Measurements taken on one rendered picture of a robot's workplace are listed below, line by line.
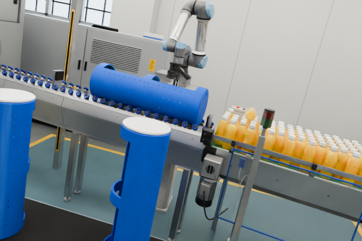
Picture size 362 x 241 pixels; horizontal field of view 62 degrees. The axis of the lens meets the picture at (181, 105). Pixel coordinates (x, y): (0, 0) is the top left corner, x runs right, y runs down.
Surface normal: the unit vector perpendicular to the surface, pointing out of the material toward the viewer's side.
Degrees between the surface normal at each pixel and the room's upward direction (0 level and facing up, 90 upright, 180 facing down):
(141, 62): 90
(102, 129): 109
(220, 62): 90
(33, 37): 90
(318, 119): 90
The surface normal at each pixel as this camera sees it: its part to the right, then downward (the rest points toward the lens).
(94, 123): -0.34, 0.47
